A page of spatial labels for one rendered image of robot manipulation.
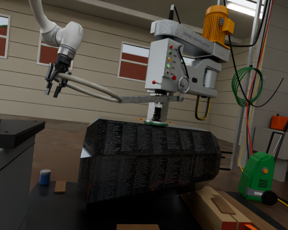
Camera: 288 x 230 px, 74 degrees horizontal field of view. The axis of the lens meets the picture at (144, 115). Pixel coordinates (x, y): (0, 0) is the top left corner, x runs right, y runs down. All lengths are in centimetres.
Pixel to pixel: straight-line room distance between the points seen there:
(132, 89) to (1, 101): 462
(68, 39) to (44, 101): 670
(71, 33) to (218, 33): 154
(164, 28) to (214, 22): 73
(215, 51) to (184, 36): 47
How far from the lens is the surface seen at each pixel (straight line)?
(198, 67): 196
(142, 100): 153
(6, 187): 78
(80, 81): 113
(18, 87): 807
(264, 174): 282
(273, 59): 462
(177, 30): 176
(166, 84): 163
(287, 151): 400
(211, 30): 229
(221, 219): 167
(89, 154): 142
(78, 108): 770
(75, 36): 123
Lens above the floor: 98
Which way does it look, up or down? 3 degrees down
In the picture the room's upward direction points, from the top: 8 degrees clockwise
